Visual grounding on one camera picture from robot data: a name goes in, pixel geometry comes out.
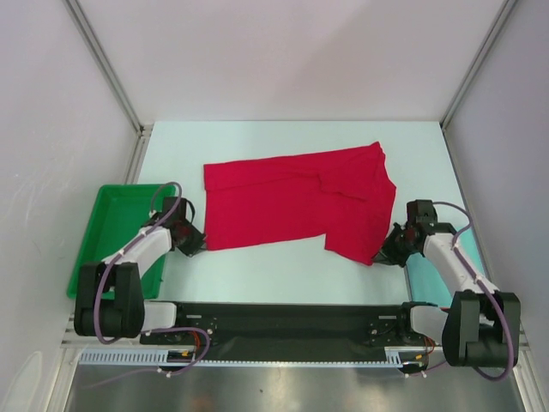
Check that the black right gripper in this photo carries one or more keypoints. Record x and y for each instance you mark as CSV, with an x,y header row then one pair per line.
x,y
393,245

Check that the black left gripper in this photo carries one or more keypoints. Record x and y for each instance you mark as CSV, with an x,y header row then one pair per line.
x,y
197,242

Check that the red t-shirt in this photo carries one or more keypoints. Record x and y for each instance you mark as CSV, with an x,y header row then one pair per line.
x,y
344,195

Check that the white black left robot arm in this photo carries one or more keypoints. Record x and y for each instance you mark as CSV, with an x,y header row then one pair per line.
x,y
110,303

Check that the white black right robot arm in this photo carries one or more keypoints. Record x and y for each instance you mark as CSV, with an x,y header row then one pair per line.
x,y
481,327

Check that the folded teal t-shirt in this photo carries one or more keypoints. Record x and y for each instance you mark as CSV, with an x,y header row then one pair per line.
x,y
447,265

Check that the green plastic bin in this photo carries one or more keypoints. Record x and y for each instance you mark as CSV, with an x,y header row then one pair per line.
x,y
118,213

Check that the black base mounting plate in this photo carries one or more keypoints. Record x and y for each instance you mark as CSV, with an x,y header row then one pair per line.
x,y
341,329

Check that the white slotted cable duct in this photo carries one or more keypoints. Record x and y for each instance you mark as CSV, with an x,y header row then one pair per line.
x,y
388,357

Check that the left aluminium corner post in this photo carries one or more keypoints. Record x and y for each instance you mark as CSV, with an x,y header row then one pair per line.
x,y
107,70

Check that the aluminium corner post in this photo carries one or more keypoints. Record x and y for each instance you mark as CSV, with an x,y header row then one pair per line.
x,y
480,57
107,70

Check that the aluminium front frame rail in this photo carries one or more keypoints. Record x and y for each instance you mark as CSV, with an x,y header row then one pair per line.
x,y
72,340

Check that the right aluminium corner post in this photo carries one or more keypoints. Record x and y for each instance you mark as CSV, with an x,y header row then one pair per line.
x,y
480,57

